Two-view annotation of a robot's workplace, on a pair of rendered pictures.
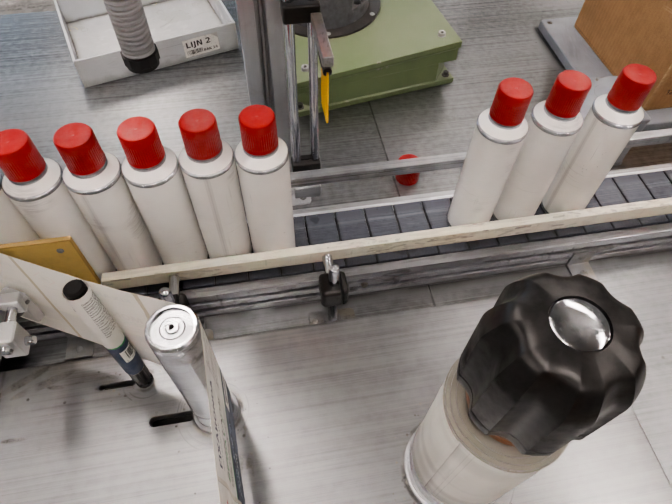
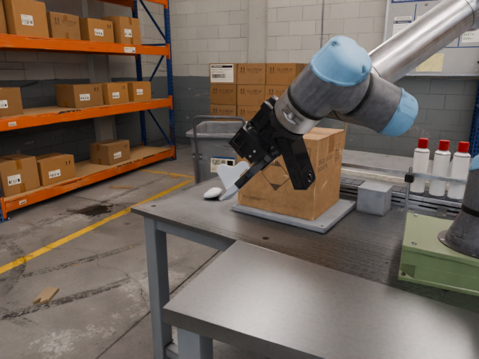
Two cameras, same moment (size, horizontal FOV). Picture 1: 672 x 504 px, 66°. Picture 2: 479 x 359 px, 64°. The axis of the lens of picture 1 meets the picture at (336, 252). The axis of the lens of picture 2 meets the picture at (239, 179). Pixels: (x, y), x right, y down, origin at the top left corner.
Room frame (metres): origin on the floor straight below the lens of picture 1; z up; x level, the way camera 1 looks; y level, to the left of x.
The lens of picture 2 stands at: (1.87, 0.26, 1.33)
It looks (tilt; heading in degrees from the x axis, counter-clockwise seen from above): 16 degrees down; 227
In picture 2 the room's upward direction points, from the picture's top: straight up
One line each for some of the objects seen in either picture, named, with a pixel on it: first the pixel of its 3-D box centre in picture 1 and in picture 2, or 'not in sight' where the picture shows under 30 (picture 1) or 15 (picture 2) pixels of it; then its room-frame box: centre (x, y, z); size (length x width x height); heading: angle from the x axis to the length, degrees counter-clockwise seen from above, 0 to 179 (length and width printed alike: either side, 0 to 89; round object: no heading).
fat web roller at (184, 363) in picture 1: (198, 376); not in sight; (0.16, 0.11, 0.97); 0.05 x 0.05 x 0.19
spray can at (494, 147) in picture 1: (488, 164); (459, 170); (0.41, -0.16, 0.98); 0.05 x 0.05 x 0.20
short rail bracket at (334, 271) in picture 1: (334, 295); not in sight; (0.29, 0.00, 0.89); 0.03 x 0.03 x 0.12; 12
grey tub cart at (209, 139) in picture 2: not in sight; (227, 160); (-0.48, -2.44, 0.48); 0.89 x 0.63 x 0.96; 41
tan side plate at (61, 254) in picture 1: (36, 271); not in sight; (0.28, 0.31, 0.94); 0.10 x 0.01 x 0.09; 102
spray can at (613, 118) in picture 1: (594, 149); (420, 165); (0.44, -0.29, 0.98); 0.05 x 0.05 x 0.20
